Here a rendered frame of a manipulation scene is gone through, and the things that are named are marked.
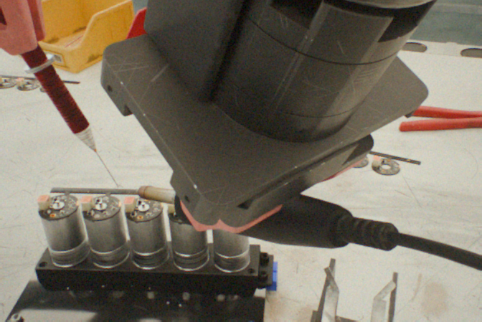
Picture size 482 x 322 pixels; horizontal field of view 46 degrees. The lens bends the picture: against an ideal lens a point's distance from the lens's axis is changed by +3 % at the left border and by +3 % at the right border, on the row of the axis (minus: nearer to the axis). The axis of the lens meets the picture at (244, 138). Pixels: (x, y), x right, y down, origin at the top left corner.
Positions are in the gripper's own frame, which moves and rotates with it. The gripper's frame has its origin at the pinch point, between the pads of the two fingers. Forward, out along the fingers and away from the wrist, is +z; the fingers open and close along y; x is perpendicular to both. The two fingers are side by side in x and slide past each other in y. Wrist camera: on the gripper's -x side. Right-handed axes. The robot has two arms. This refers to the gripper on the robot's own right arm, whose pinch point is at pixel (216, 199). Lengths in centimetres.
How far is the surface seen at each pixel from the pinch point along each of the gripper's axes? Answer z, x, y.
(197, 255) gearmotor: 11.4, -0.9, -2.5
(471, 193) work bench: 11.3, 5.9, -25.4
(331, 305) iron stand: 2.1, 6.7, -2.9
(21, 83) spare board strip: 32.5, -34.3, -5.4
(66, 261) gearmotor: 15.0, -6.0, 3.9
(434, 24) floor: 139, -74, -228
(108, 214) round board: 10.8, -6.1, 1.2
